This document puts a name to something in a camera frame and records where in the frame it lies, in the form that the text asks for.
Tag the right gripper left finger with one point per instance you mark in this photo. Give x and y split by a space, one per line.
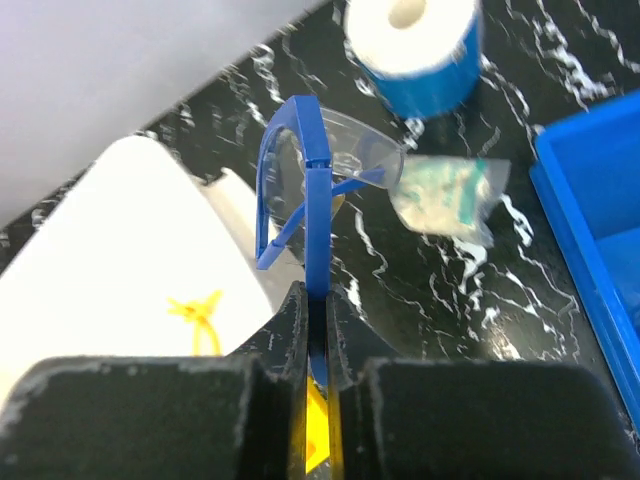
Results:
241 416

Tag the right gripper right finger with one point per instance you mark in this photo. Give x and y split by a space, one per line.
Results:
399 418

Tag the yellow knotted rubber band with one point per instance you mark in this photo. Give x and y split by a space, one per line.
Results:
198 313

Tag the clear plastic wrapper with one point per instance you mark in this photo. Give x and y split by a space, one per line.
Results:
450 196

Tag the blue safety glasses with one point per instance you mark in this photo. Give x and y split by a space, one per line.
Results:
309 156

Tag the yellow test tube rack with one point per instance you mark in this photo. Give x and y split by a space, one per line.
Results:
317 427

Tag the white plastic tub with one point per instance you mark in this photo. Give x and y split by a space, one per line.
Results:
134 232

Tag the dark blue divided tray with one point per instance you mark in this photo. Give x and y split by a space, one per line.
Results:
587 180

